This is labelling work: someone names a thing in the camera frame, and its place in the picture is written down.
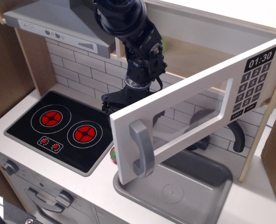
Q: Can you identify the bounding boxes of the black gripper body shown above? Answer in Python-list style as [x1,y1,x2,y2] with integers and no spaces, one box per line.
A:
[101,85,154,115]

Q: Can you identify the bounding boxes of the white toy microwave door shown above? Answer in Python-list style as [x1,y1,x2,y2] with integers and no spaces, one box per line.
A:
[110,39,276,184]

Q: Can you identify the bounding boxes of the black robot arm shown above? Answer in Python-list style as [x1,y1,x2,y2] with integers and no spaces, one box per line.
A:
[93,0,167,115]

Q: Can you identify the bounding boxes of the green toy pear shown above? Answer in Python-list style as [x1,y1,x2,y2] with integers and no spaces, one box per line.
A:
[161,36,166,53]

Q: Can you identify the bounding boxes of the red toy strawberry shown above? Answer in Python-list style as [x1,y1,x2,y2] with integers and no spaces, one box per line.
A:
[109,147,117,165]

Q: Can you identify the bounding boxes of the dark grey toy faucet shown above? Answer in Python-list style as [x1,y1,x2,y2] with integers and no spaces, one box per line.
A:
[184,109,245,153]

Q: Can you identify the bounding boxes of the black toy stove top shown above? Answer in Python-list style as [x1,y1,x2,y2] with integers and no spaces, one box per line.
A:
[4,91,113,176]

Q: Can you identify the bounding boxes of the grey range hood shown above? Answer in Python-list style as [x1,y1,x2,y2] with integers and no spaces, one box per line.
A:
[4,0,115,58]

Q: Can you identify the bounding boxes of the grey toy sink basin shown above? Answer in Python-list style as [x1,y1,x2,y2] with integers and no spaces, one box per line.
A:
[113,150,233,224]

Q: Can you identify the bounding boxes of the grey oven knob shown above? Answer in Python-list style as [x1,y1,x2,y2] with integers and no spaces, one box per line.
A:
[3,160,19,176]

